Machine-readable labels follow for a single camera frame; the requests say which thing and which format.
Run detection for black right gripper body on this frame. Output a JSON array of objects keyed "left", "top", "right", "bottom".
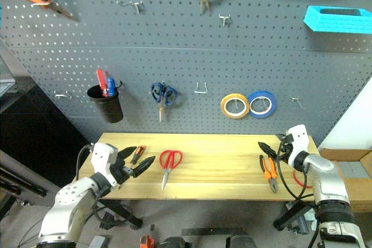
[{"left": 275, "top": 133, "right": 293, "bottom": 163}]

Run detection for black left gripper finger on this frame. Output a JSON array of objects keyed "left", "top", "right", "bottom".
[
  {"left": 117, "top": 146, "right": 138, "bottom": 163},
  {"left": 131, "top": 156, "right": 156, "bottom": 178}
]

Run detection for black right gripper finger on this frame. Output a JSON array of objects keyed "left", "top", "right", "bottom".
[
  {"left": 262, "top": 149, "right": 277, "bottom": 162},
  {"left": 257, "top": 142, "right": 276, "bottom": 154}
]

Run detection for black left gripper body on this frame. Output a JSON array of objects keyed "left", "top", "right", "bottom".
[{"left": 111, "top": 154, "right": 135, "bottom": 186}]

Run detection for orange black handled screwdriver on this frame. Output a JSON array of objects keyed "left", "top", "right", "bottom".
[{"left": 130, "top": 145, "right": 148, "bottom": 166}]

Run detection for orange black combination pliers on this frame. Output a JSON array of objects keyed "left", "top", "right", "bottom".
[{"left": 259, "top": 154, "right": 280, "bottom": 194}]

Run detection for blue tape roll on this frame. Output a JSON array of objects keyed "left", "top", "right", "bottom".
[{"left": 247, "top": 90, "right": 278, "bottom": 120}]

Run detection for black table leg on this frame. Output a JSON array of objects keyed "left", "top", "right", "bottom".
[
  {"left": 273, "top": 200, "right": 314, "bottom": 231},
  {"left": 99, "top": 199, "right": 144, "bottom": 231}
]

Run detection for cardboard box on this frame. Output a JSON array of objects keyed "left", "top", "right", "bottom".
[
  {"left": 318, "top": 148, "right": 372, "bottom": 179},
  {"left": 342, "top": 177, "right": 372, "bottom": 214}
]

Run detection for black plastic cup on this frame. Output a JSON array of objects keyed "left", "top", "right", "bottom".
[{"left": 86, "top": 84, "right": 124, "bottom": 124}]

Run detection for yellow tape roll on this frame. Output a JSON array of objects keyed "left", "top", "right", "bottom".
[{"left": 219, "top": 92, "right": 251, "bottom": 120}]

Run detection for grey floor device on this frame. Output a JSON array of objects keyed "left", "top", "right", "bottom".
[{"left": 285, "top": 201, "right": 318, "bottom": 235}]

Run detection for dark rounded shape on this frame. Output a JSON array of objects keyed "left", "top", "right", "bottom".
[
  {"left": 226, "top": 233, "right": 257, "bottom": 248},
  {"left": 158, "top": 236, "right": 190, "bottom": 248}
]

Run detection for black flat bar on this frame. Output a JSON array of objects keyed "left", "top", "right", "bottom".
[{"left": 181, "top": 227, "right": 244, "bottom": 236}]

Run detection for black metal stand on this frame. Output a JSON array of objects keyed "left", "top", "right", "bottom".
[{"left": 0, "top": 165, "right": 48, "bottom": 221}]

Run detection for grey metal pegboard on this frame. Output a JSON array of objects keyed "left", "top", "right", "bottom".
[{"left": 0, "top": 0, "right": 372, "bottom": 148}]

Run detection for cyan plastic bin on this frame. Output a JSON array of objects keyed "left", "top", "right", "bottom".
[{"left": 303, "top": 5, "right": 372, "bottom": 35}]

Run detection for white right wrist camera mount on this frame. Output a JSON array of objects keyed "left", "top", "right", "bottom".
[{"left": 285, "top": 124, "right": 309, "bottom": 165}]

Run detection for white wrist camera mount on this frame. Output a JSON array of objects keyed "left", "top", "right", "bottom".
[
  {"left": 90, "top": 142, "right": 119, "bottom": 186},
  {"left": 285, "top": 124, "right": 309, "bottom": 165}
]

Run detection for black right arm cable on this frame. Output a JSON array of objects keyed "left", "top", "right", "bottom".
[{"left": 274, "top": 139, "right": 318, "bottom": 202}]

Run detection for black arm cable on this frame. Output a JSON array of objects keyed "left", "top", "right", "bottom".
[
  {"left": 274, "top": 139, "right": 318, "bottom": 202},
  {"left": 74, "top": 143, "right": 113, "bottom": 226}
]

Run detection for red handled scissors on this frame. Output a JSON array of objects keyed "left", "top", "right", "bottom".
[{"left": 159, "top": 149, "right": 184, "bottom": 192}]

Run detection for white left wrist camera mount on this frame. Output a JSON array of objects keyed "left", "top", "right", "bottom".
[{"left": 90, "top": 142, "right": 119, "bottom": 186}]

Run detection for thin red ring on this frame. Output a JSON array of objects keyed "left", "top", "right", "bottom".
[{"left": 292, "top": 169, "right": 314, "bottom": 189}]

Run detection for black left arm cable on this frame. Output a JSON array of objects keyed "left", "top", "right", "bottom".
[{"left": 74, "top": 143, "right": 113, "bottom": 226}]

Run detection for blue handled scissors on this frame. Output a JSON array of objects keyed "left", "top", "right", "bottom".
[{"left": 149, "top": 80, "right": 178, "bottom": 123}]

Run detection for blue handled screwdriver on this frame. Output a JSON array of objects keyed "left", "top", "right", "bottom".
[{"left": 106, "top": 77, "right": 117, "bottom": 98}]

